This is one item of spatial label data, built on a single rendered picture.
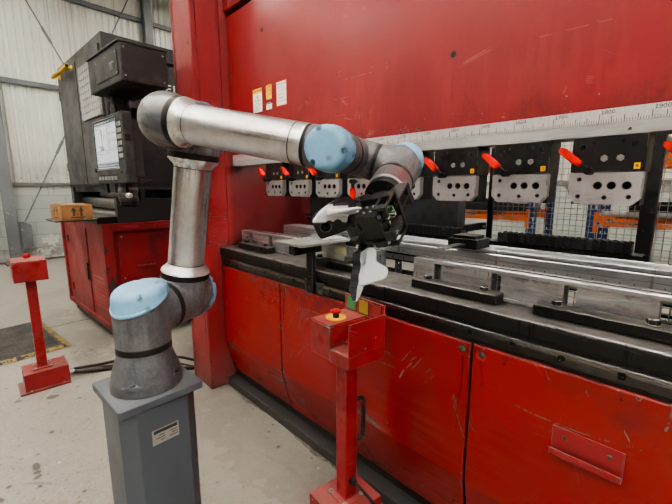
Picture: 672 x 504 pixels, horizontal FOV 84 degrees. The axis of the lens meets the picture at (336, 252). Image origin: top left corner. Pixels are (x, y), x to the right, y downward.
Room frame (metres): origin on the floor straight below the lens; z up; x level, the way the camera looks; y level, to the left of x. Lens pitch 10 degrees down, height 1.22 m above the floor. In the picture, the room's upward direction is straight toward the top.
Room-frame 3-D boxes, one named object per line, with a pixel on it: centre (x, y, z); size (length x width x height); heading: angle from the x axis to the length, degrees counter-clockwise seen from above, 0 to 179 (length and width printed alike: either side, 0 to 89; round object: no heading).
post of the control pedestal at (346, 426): (1.19, -0.04, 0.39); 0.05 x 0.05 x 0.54; 39
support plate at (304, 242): (1.56, 0.10, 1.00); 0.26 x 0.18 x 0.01; 134
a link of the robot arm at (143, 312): (0.81, 0.43, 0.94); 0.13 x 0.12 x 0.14; 162
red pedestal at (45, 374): (2.18, 1.83, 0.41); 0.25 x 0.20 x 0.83; 134
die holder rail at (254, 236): (2.06, 0.37, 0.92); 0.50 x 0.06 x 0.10; 44
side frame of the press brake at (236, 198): (2.49, 0.54, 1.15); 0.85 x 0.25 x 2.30; 134
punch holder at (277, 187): (1.97, 0.28, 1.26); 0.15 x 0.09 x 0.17; 44
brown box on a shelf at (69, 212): (2.73, 1.93, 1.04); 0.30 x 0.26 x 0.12; 47
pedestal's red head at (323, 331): (1.19, -0.04, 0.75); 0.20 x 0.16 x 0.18; 39
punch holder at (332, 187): (1.68, 0.01, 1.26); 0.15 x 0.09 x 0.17; 44
